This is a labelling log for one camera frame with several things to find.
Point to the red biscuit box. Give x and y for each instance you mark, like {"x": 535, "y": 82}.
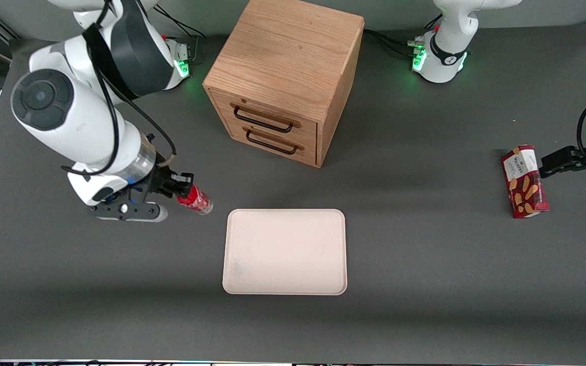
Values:
{"x": 524, "y": 188}

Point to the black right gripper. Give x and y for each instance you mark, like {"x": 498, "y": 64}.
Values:
{"x": 161, "y": 180}

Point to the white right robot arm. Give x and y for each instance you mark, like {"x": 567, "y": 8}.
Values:
{"x": 79, "y": 122}

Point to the beige rectangular tray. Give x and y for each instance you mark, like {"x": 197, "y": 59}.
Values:
{"x": 285, "y": 251}

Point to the grey base connector box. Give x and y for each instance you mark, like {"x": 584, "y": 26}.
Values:
{"x": 182, "y": 53}

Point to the red coke bottle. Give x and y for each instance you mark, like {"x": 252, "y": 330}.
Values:
{"x": 199, "y": 201}

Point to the wooden two-drawer cabinet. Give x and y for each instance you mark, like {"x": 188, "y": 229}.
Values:
{"x": 283, "y": 56}

